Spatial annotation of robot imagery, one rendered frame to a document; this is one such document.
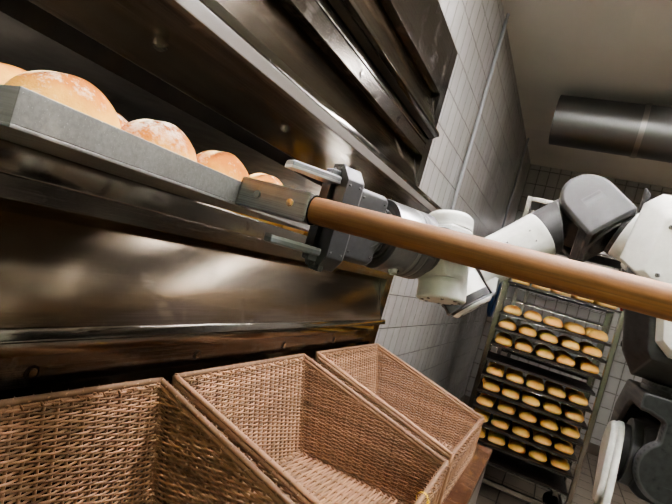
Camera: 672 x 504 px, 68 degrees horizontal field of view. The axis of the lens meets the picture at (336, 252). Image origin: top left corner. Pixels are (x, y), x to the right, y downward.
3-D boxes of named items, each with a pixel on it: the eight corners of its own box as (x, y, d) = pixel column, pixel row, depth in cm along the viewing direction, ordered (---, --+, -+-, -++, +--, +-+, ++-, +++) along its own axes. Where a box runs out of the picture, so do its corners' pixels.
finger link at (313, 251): (274, 235, 53) (323, 249, 56) (262, 231, 55) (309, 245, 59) (270, 249, 53) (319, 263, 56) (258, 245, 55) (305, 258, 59)
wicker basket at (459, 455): (287, 436, 151) (312, 349, 151) (357, 406, 202) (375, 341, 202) (440, 512, 131) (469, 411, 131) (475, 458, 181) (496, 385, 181)
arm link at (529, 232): (419, 266, 102) (518, 214, 101) (452, 322, 98) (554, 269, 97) (420, 253, 90) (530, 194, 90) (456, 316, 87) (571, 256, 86)
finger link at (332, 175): (281, 166, 55) (327, 184, 59) (294, 167, 53) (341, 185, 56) (285, 152, 55) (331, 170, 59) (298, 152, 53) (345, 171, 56)
